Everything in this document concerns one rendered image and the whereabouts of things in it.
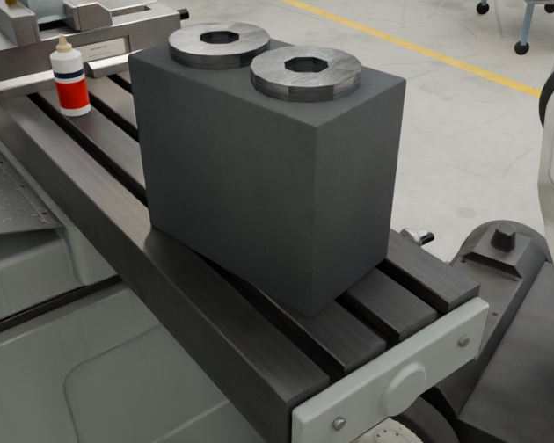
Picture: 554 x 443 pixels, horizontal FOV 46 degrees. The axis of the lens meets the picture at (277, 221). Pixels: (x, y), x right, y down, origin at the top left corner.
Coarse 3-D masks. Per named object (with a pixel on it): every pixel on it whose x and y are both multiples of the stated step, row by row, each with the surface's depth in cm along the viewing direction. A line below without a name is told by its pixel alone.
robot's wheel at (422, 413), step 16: (416, 400) 97; (400, 416) 95; (416, 416) 95; (432, 416) 95; (368, 432) 104; (384, 432) 102; (400, 432) 99; (416, 432) 94; (432, 432) 94; (448, 432) 96
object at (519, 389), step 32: (480, 256) 123; (512, 256) 123; (480, 288) 118; (512, 288) 118; (544, 288) 121; (512, 320) 115; (544, 320) 114; (480, 352) 105; (512, 352) 108; (544, 352) 108; (448, 384) 98; (480, 384) 103; (512, 384) 103; (544, 384) 103; (448, 416) 98; (480, 416) 98; (512, 416) 98; (544, 416) 98
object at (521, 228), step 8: (488, 224) 136; (496, 224) 135; (512, 224) 133; (520, 224) 133; (472, 232) 138; (520, 232) 131; (528, 232) 132; (536, 232) 132; (464, 240) 139; (536, 240) 131; (544, 240) 132; (544, 248) 130; (544, 256) 130
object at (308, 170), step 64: (128, 64) 59; (192, 64) 56; (256, 64) 53; (320, 64) 54; (192, 128) 57; (256, 128) 51; (320, 128) 47; (384, 128) 54; (192, 192) 61; (256, 192) 55; (320, 192) 50; (384, 192) 59; (256, 256) 58; (320, 256) 54; (384, 256) 64
